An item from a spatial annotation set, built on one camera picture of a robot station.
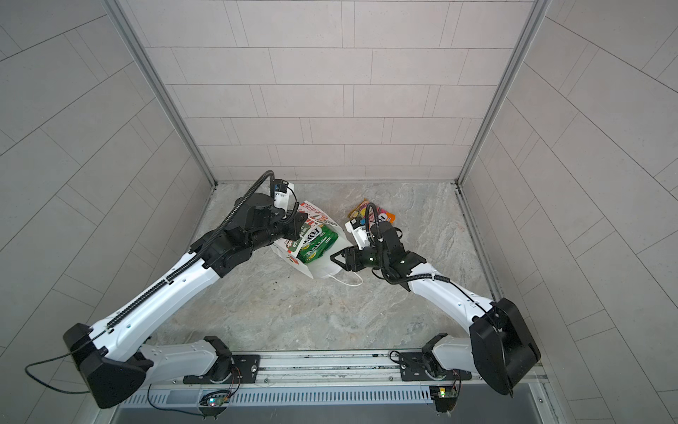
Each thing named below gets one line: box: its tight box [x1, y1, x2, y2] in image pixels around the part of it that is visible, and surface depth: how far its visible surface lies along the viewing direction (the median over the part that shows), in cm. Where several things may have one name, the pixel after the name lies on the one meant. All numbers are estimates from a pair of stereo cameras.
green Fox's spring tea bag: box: [296, 223, 339, 264], surface depth 91 cm
